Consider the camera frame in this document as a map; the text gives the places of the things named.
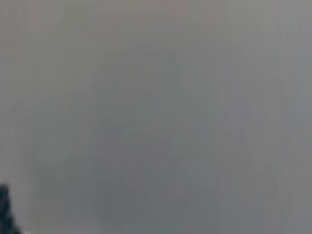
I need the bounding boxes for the blue denim shorts with embroidery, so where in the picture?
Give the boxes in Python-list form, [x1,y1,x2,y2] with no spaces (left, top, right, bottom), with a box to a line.
[0,183,17,234]

